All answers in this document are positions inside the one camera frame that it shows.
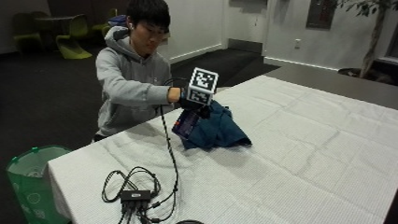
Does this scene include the dark teal shirt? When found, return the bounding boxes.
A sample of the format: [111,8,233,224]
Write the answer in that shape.
[171,100,254,149]

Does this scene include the white marker cube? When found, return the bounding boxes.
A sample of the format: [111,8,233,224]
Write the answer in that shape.
[185,66,220,106]

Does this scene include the person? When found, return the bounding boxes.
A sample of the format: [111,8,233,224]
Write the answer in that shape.
[91,0,183,144]

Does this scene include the white tablecloth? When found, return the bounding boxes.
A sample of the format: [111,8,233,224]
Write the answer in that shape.
[47,75,398,224]

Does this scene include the blue bag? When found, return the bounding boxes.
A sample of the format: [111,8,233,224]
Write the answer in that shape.
[107,14,129,28]

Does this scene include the black hub box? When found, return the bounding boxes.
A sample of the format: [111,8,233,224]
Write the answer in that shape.
[120,189,153,203]

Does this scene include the yellow-green chair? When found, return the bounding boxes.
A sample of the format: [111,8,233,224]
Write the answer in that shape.
[91,7,120,38]
[11,12,45,52]
[55,14,93,61]

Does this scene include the dark round table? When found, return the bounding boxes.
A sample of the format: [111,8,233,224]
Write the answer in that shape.
[33,15,75,48]

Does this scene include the green bin bag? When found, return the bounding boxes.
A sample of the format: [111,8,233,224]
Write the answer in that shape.
[6,145,73,224]

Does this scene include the indoor tree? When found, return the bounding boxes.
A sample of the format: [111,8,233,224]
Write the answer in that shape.
[333,0,398,78]

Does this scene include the black glove cable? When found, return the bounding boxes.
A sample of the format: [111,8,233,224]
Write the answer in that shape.
[159,77,191,200]

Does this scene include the coiled black cables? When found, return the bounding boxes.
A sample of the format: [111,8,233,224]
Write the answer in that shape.
[101,166,180,224]

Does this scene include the dark wall picture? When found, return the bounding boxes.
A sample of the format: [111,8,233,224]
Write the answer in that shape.
[305,0,338,31]

